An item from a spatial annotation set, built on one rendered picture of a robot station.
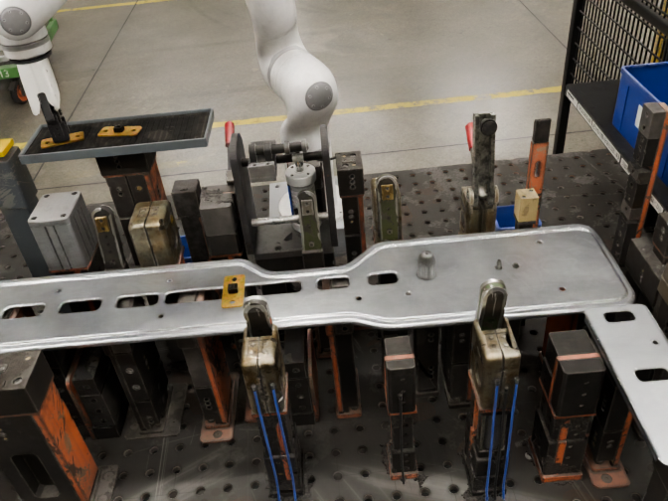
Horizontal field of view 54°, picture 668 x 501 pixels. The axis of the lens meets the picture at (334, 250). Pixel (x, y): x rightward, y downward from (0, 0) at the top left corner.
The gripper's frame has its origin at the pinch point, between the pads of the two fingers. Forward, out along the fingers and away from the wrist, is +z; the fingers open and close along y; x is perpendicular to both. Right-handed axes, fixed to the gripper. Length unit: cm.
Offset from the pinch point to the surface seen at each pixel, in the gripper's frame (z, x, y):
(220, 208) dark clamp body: 11.0, 26.0, 25.5
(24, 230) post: 21.6, -14.5, -1.6
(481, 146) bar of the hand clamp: 3, 73, 39
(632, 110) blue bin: 9, 112, 31
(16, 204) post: 14.5, -13.5, -0.7
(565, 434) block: 37, 69, 77
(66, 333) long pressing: 18.4, -4.6, 40.1
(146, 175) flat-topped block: 10.6, 14.0, 7.2
